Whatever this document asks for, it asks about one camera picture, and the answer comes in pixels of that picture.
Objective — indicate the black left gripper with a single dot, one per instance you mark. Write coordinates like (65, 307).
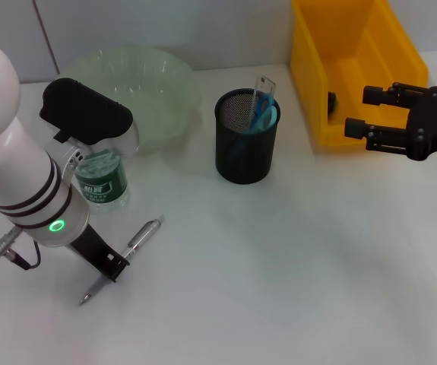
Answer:
(92, 249)

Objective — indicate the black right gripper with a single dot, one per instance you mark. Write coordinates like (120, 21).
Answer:
(434, 125)

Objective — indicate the green plastic wrapper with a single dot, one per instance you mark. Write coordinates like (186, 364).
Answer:
(332, 102)

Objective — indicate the silver ballpoint pen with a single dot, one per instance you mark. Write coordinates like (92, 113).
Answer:
(146, 232)

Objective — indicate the clear green-label water bottle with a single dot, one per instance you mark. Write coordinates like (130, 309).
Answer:
(100, 186)

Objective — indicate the blue plastic scissors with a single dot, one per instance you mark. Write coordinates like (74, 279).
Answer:
(263, 114)

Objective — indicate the clear plastic ruler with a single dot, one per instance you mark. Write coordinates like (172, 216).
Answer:
(264, 85)

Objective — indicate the black mesh pen holder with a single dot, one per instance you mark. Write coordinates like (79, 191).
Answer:
(244, 167)

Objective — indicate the yellow plastic storage bin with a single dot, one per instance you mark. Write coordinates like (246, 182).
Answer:
(358, 57)

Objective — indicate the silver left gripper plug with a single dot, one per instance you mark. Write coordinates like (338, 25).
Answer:
(1, 245)

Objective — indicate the translucent green plastic bowl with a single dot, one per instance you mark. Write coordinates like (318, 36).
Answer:
(157, 83)

